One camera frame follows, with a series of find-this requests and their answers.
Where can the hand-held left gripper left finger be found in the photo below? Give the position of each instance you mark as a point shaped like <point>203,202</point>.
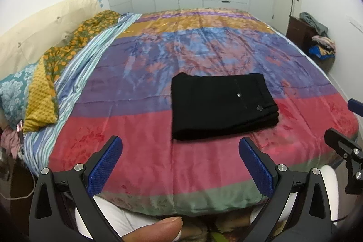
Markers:
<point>105,165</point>

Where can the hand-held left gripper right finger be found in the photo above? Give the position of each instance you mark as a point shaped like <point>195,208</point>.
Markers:
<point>256,171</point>

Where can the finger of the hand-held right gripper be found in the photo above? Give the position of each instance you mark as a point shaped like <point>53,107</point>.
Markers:
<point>343,145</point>
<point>356,107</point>

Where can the black pants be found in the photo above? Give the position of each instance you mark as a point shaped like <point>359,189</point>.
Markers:
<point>215,106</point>

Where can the person's left hand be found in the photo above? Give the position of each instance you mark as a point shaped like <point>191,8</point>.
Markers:
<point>156,230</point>

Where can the colourful patchwork blanket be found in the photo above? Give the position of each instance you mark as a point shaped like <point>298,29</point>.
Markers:
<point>141,131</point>

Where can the pile of clothes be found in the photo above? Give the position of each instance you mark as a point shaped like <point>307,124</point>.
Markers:
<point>323,47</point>

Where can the dark bedside table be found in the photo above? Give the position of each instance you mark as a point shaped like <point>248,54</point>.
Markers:
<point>17,182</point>

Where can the mustard dotted pillow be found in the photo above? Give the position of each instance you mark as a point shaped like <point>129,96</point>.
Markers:
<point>39,100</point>

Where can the brown wooden nightstand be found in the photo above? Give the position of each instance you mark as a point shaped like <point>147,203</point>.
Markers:
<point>300,32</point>

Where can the grey cloth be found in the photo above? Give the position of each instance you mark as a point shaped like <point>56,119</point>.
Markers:
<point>312,22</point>

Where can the pink cloth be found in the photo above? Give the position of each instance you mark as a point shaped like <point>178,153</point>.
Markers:
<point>10,140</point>

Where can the blue striped bed sheet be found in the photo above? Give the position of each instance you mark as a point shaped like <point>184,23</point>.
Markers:
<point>82,66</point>

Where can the teal floral pillow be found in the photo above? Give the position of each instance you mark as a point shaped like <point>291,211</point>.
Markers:
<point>14,91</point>

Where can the orange green floral cloth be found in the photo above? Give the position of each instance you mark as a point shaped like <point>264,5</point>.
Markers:
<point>85,29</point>

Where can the cream padded headboard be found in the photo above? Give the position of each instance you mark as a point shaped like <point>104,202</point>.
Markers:
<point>42,23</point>

